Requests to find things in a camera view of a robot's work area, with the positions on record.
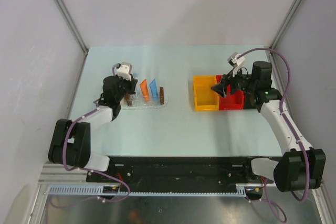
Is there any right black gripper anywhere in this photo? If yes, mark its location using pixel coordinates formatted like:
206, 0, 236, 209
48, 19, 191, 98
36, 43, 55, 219
211, 65, 257, 98

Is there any brown block with hole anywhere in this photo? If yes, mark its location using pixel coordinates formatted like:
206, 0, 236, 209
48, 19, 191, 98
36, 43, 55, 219
125, 94, 133, 106

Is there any blue toothpaste tube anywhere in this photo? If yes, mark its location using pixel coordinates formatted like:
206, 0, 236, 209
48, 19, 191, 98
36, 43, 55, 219
149, 79, 159, 101

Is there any clear plastic tray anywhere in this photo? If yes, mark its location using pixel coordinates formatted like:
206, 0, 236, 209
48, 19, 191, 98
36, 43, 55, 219
120, 91, 169, 110

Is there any brown wooden block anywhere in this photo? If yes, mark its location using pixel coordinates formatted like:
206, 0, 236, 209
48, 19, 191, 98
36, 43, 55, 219
159, 87, 165, 105

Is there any grey toothbrush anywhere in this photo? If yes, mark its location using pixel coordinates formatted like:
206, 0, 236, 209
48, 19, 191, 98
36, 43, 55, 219
133, 72, 140, 99

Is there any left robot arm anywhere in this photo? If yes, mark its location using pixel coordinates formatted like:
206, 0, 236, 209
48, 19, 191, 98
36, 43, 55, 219
48, 74, 138, 182

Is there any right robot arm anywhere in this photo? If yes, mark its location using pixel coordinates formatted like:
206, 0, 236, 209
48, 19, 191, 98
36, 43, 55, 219
211, 60, 326, 192

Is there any red plastic bin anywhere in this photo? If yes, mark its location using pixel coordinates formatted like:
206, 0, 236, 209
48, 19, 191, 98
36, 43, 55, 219
217, 84, 245, 110

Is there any yellow plastic bin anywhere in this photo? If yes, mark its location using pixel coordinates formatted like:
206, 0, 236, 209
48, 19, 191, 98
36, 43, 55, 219
193, 76, 219, 111

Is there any black plastic bin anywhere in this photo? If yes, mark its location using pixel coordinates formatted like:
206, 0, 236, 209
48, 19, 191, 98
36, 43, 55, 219
243, 92, 258, 110

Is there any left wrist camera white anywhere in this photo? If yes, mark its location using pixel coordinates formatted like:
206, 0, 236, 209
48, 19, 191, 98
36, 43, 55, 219
116, 62, 132, 81

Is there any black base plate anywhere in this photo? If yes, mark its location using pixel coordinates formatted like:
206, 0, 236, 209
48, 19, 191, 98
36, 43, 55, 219
83, 156, 272, 193

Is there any grey cable duct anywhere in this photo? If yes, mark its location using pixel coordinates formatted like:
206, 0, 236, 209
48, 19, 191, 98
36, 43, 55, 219
47, 184, 249, 197

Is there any left aluminium frame post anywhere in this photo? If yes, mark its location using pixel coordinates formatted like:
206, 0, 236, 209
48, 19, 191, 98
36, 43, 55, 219
38, 0, 89, 54

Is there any aluminium frame post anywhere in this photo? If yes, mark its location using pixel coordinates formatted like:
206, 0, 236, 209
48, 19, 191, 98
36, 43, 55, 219
270, 0, 320, 49
38, 0, 89, 54

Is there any right aluminium frame post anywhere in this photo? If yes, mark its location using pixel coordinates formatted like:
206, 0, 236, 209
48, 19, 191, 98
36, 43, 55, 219
270, 0, 320, 49

